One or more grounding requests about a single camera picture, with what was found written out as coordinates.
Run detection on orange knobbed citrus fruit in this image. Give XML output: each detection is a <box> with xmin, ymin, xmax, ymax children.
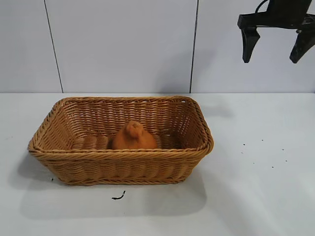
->
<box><xmin>112</xmin><ymin>120</ymin><xmax>158</xmax><ymax>150</ymax></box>

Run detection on tan woven wicker basket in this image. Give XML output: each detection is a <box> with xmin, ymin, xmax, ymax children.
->
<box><xmin>27</xmin><ymin>95</ymin><xmax>214</xmax><ymax>186</ymax></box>

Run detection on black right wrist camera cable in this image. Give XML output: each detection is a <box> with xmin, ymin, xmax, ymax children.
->
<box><xmin>254</xmin><ymin>0</ymin><xmax>269</xmax><ymax>13</ymax></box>

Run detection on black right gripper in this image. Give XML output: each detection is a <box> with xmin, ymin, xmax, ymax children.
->
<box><xmin>237</xmin><ymin>0</ymin><xmax>315</xmax><ymax>64</ymax></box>

